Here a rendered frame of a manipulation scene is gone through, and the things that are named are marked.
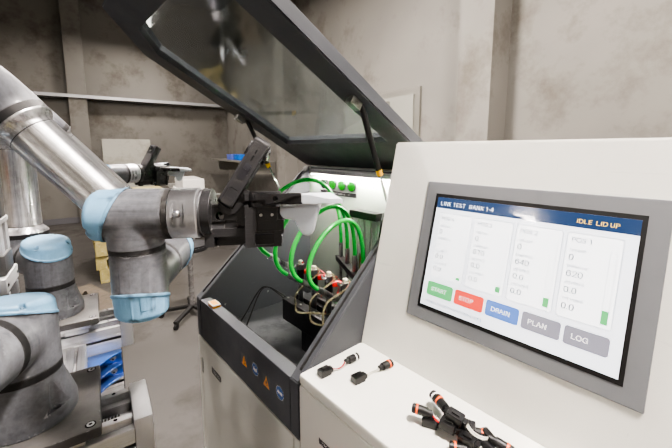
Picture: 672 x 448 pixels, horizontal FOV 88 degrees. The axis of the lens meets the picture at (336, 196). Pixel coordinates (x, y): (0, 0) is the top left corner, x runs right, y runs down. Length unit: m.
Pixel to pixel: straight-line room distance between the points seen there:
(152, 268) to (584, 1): 3.04
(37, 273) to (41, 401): 0.51
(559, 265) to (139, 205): 0.74
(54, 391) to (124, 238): 0.41
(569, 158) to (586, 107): 2.18
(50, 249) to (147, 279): 0.74
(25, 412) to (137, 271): 0.38
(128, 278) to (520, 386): 0.74
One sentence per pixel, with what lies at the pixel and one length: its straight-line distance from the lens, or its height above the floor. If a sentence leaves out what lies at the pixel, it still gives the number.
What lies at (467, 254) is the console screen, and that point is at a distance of 0.87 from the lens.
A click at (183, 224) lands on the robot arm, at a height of 1.43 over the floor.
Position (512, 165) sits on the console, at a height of 1.49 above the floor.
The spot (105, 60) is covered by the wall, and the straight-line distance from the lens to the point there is 9.20.
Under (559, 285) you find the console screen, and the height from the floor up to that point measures 1.27.
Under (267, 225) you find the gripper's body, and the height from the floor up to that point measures 1.42.
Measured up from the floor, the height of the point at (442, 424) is 1.01.
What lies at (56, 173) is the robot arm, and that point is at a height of 1.49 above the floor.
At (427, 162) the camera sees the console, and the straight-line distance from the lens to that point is 0.97.
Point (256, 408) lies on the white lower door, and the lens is 1.26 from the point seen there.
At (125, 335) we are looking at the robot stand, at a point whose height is 0.94.
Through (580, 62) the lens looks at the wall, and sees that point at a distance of 3.08.
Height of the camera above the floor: 1.53
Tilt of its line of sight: 8 degrees down
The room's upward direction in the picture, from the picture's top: straight up
